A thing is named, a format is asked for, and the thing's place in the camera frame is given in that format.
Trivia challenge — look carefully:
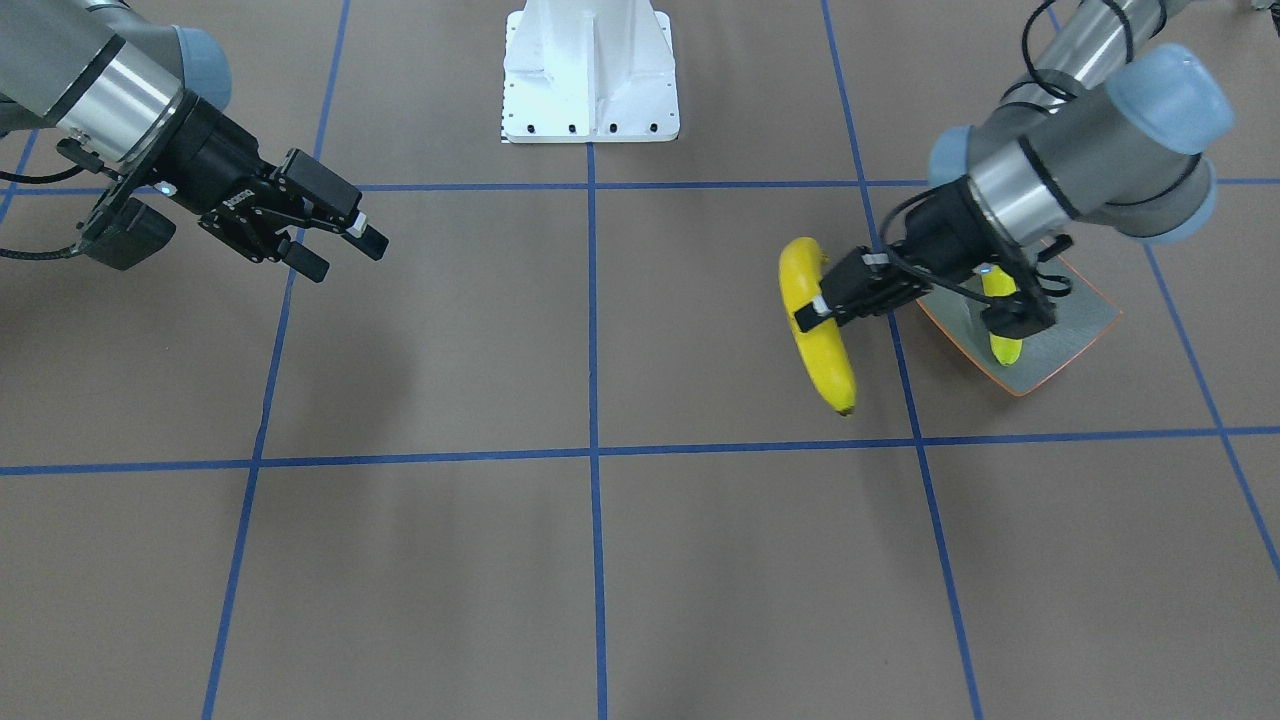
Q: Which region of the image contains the grey square plate orange rim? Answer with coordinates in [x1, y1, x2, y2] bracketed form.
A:
[916, 258, 1121, 397]

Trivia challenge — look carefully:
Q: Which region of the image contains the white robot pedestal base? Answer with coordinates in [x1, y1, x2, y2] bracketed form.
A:
[500, 1, 681, 143]

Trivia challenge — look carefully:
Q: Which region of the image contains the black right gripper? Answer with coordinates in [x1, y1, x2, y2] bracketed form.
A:
[154, 95, 389, 283]

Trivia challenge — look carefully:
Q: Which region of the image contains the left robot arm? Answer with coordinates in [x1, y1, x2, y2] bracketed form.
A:
[785, 1, 1235, 340]

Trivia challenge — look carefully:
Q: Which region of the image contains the yellow banana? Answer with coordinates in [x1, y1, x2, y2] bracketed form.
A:
[777, 236, 858, 416]
[980, 265, 1023, 366]

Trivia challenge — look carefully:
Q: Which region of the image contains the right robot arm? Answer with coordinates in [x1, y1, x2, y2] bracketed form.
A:
[1, 1, 388, 282]

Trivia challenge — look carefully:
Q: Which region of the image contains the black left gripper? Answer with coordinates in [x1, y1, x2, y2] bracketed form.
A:
[794, 178, 1000, 333]

